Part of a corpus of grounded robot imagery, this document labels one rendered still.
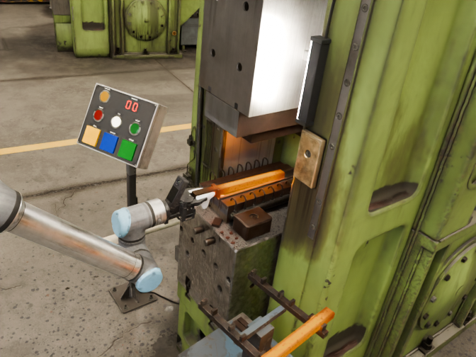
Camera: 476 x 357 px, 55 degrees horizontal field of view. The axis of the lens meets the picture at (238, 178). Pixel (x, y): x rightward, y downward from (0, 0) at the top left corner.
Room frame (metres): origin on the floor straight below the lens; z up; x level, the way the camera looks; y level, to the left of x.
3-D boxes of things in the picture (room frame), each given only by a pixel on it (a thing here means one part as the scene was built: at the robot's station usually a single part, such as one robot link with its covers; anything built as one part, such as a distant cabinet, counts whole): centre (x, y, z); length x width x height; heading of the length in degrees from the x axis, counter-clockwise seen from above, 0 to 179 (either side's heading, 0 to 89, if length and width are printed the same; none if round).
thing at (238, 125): (1.60, -0.08, 1.32); 0.42 x 0.20 x 0.10; 129
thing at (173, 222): (1.67, 0.37, 0.62); 0.44 x 0.05 x 0.05; 129
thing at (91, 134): (1.77, 0.65, 1.01); 0.07 x 0.05 x 0.07; 64
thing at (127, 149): (1.69, 0.47, 1.01); 0.07 x 0.05 x 0.07; 64
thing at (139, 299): (1.84, 0.50, 0.05); 0.22 x 0.22 x 0.09; 39
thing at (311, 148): (1.30, -0.22, 1.27); 0.09 x 0.02 x 0.17; 39
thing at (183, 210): (1.34, 0.20, 1.00); 0.12 x 0.08 x 0.09; 129
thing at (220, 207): (1.60, -0.08, 0.96); 0.42 x 0.20 x 0.09; 129
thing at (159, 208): (1.28, 0.26, 1.00); 0.10 x 0.05 x 0.09; 39
